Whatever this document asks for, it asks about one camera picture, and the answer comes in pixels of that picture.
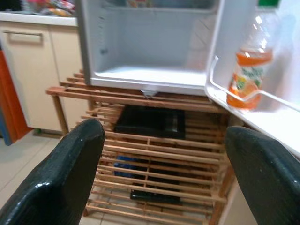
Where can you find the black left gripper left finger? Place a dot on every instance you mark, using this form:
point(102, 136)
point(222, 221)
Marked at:
point(54, 182)

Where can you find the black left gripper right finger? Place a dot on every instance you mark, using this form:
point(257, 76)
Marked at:
point(269, 182)

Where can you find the orange juice bottle green cap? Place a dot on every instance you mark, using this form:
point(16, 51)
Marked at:
point(248, 75)

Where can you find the large blue board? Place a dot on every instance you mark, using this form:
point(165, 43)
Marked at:
point(4, 136)

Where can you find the blue box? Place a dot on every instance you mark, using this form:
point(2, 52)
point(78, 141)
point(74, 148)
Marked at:
point(126, 161)

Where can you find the orange board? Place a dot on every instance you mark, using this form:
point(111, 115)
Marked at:
point(11, 98)

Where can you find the flat black object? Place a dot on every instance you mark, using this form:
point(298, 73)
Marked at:
point(154, 197)

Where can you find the cream kitchen cabinet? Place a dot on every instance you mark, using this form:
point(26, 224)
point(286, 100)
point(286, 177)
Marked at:
point(35, 82)

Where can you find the black tray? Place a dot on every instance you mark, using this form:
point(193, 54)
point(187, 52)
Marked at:
point(150, 122)

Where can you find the wooden slatted rack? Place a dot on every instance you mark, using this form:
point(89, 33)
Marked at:
point(140, 99)

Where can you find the snack pack with buns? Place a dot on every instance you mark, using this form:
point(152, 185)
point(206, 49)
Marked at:
point(58, 10)

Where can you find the pink lidded clear container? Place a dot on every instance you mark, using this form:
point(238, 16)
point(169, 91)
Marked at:
point(35, 2)

